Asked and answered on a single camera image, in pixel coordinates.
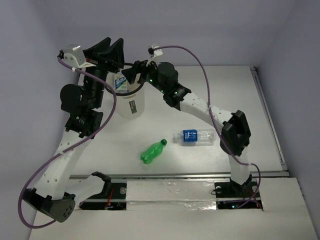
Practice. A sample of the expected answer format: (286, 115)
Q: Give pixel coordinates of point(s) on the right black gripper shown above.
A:
(139, 66)

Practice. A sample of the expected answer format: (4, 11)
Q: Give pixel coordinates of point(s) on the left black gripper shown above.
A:
(100, 58)

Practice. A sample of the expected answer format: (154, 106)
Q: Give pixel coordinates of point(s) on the clear bottle green white label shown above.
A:
(120, 83)

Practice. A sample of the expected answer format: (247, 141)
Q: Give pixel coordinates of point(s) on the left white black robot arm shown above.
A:
(47, 190)

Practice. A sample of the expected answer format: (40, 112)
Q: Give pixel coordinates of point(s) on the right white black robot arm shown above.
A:
(232, 127)

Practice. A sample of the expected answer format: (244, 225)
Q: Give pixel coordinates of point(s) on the white bin with black rim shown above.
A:
(129, 105)

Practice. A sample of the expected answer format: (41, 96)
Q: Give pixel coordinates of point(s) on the green plastic bottle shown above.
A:
(153, 152)

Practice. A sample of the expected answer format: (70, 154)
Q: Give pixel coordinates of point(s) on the clear bottle dark blue label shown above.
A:
(195, 137)

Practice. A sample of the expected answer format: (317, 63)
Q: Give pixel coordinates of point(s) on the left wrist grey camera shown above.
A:
(74, 56)

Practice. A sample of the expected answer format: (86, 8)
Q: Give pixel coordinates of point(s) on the aluminium rail right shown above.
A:
(254, 73)

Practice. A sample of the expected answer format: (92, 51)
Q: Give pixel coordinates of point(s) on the aluminium rail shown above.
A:
(213, 175)
(254, 73)

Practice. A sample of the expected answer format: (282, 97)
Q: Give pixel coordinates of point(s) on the aluminium rail front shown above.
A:
(213, 175)

